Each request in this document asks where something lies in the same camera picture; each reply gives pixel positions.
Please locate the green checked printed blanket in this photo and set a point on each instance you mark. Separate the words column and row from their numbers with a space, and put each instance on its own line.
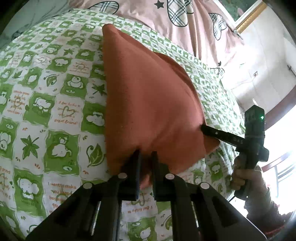
column 53, row 111

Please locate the wooden chair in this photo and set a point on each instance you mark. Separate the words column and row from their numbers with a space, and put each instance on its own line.
column 283, row 170

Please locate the rust orange knit sweater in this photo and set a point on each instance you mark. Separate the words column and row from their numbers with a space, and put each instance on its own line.
column 148, row 111

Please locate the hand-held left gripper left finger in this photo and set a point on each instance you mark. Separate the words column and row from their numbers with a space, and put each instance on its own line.
column 137, row 172

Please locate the dark wooden rail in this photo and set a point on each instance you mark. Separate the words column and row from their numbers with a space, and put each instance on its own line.
column 282, row 97

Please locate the person's right hand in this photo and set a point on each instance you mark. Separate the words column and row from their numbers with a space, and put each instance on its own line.
column 240, row 179

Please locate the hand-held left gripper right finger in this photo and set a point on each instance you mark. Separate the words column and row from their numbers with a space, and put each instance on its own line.
column 156, row 172

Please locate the white wall socket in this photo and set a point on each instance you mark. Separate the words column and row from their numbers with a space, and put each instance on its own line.
column 255, row 74

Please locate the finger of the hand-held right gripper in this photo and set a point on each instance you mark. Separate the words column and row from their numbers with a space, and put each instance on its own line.
column 219, row 134

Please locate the pink duvet with plaid hearts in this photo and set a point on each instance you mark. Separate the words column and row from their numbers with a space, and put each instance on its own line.
column 185, row 27

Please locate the gold framed wall picture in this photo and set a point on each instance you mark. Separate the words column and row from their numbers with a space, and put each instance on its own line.
column 247, row 11

